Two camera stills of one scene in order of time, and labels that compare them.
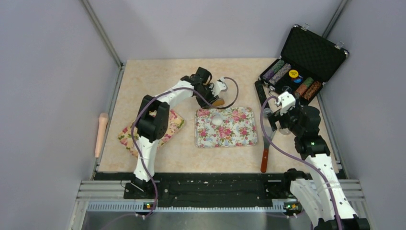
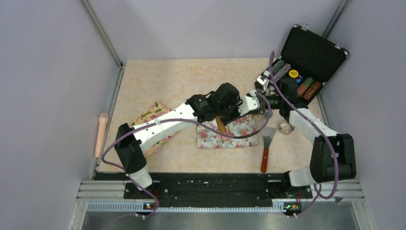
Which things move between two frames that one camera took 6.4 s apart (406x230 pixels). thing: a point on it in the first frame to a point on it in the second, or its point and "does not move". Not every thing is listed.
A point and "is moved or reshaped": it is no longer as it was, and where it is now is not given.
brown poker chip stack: [311, 91] does not move
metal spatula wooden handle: [271, 132] does not move
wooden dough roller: [218, 101] is moved or reshaped
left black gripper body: [206, 91] to [228, 113]
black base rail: [207, 186] does not move
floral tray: [239, 128] does not move
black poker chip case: [308, 60] does not move
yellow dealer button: [293, 74] does not move
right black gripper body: [288, 120] to [275, 101]
